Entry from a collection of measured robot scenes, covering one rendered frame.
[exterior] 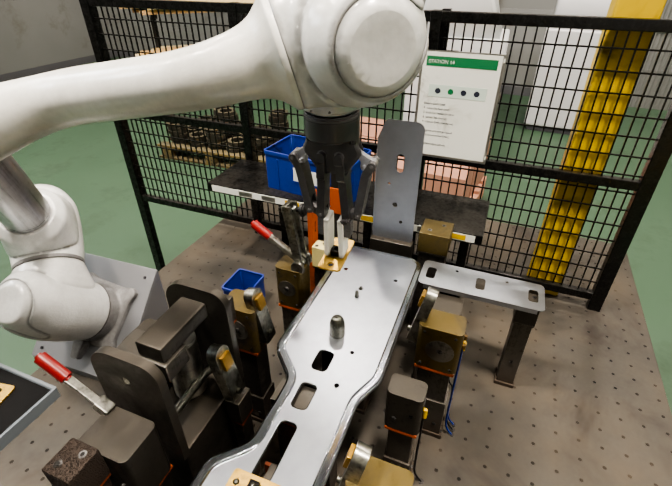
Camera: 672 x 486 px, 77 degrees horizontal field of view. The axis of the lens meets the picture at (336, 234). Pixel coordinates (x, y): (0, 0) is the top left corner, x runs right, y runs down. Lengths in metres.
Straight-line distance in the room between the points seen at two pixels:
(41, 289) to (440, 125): 1.11
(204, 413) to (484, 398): 0.72
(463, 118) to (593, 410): 0.85
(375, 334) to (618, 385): 0.75
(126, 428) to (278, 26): 0.60
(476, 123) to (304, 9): 1.02
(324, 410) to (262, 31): 0.63
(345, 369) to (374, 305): 0.19
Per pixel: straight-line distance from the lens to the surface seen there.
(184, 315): 0.73
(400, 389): 0.86
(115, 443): 0.75
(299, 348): 0.90
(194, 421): 0.88
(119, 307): 1.30
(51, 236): 1.19
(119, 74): 0.46
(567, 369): 1.41
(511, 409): 1.26
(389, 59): 0.33
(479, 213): 1.33
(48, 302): 1.16
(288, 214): 0.93
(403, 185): 1.13
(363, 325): 0.94
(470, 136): 1.34
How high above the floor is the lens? 1.67
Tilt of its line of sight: 33 degrees down
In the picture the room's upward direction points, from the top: straight up
